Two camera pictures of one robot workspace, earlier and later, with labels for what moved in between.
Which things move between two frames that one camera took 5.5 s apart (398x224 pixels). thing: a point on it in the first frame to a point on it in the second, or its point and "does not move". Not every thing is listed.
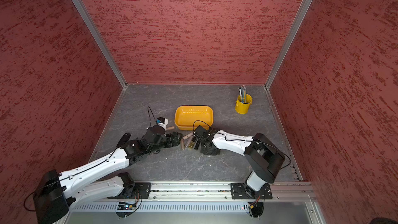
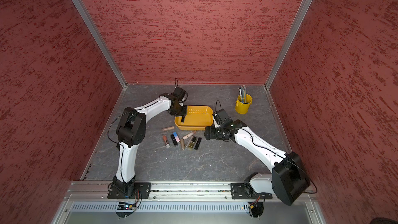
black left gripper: [176, 141] to [184, 113]
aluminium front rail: [193, 191] does not move
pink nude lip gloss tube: [188, 135] does not move
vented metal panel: [113, 207] does not move
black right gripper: [203, 151] to [210, 133]
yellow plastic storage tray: [190, 117] does not move
